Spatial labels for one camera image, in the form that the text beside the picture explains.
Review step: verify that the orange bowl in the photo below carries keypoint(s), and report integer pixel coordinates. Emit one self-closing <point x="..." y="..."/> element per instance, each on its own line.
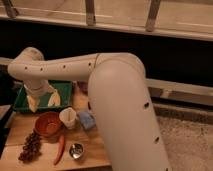
<point x="48" y="124"/>

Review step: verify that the yellow corn cob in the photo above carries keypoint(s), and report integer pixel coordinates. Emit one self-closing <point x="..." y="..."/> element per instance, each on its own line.
<point x="54" y="99"/>

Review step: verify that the red chili pepper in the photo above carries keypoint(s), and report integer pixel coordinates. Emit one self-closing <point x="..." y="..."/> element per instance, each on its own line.
<point x="60" y="149"/>

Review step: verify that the wooden board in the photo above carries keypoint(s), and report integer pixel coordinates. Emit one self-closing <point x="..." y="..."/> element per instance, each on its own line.
<point x="22" y="125"/>

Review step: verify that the blue sponge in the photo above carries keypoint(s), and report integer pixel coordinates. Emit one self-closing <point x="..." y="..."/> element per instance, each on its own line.
<point x="86" y="120"/>

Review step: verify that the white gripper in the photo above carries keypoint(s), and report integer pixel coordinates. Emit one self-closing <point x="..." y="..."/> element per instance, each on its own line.
<point x="33" y="97"/>

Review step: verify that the bunch of dark grapes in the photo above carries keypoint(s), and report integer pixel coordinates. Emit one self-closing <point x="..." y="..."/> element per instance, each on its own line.
<point x="31" y="148"/>

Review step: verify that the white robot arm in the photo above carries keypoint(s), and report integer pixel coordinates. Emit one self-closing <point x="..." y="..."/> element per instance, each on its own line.
<point x="118" y="96"/>

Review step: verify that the green plastic tray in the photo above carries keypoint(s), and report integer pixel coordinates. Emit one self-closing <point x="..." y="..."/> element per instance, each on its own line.
<point x="64" y="89"/>

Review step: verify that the white cup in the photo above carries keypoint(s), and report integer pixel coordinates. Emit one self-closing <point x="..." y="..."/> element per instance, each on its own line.
<point x="68" y="117"/>

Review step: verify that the purple bowl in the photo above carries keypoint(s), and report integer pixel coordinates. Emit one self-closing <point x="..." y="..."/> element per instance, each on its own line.
<point x="83" y="86"/>

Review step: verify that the small metal cup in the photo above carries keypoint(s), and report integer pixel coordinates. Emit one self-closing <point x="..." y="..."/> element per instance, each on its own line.
<point x="76" y="151"/>

